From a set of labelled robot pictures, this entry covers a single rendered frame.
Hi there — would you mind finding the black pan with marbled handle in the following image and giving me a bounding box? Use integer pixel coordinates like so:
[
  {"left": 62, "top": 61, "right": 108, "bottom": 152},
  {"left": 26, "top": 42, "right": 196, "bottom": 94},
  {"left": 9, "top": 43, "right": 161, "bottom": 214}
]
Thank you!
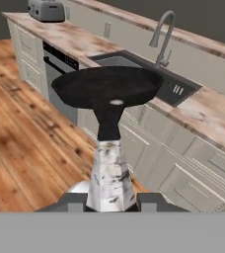
[{"left": 50, "top": 65, "right": 166, "bottom": 212}]

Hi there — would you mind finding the grey curved tap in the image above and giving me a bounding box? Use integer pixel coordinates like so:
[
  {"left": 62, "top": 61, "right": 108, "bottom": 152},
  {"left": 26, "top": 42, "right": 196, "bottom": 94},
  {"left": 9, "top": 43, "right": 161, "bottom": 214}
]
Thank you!
[{"left": 148, "top": 10, "right": 178, "bottom": 69}]

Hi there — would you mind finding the steel dishwasher with black panel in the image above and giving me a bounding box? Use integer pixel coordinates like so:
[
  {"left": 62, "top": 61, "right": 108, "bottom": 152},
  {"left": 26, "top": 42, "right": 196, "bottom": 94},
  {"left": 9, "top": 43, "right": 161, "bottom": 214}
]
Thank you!
[{"left": 41, "top": 41, "right": 81, "bottom": 127}]

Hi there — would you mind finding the silver toaster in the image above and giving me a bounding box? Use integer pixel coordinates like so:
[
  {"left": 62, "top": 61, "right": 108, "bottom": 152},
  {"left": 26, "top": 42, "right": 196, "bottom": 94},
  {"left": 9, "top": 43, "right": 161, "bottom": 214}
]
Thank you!
[{"left": 27, "top": 0, "right": 66, "bottom": 24}]

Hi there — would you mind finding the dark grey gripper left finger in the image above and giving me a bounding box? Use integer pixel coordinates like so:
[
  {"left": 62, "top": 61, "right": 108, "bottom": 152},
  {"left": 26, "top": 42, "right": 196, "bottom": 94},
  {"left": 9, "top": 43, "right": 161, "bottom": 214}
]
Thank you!
[{"left": 35, "top": 192, "right": 88, "bottom": 212}]

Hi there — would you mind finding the dark grey sink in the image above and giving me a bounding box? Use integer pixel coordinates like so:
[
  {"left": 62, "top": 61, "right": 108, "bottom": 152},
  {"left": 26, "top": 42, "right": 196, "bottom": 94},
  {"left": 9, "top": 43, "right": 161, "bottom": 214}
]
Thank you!
[{"left": 87, "top": 48, "right": 203, "bottom": 109}]

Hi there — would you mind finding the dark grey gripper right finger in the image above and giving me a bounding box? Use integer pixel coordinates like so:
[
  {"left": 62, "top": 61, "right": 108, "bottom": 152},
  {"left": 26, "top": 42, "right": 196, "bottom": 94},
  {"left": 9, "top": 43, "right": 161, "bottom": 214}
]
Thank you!
[{"left": 136, "top": 192, "right": 189, "bottom": 212}]

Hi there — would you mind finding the cream cupboard door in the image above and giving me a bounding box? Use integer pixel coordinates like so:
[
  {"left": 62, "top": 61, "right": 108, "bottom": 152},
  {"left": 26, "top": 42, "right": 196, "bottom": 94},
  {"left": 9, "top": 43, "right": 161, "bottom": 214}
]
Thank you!
[
  {"left": 140, "top": 104, "right": 199, "bottom": 194},
  {"left": 118, "top": 122, "right": 152, "bottom": 179}
]

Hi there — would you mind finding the cream drawer front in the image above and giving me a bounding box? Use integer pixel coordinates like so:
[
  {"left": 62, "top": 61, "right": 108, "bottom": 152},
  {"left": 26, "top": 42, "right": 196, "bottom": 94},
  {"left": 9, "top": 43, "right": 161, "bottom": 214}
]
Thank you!
[
  {"left": 13, "top": 25, "right": 42, "bottom": 65},
  {"left": 183, "top": 135, "right": 225, "bottom": 194},
  {"left": 157, "top": 162, "right": 225, "bottom": 212},
  {"left": 18, "top": 58, "right": 46, "bottom": 95}
]

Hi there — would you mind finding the grey wall socket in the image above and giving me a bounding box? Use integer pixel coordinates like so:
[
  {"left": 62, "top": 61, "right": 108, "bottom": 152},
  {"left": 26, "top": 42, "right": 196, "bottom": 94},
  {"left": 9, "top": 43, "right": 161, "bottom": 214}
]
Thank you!
[
  {"left": 64, "top": 6, "right": 72, "bottom": 21},
  {"left": 103, "top": 22, "right": 113, "bottom": 40}
]

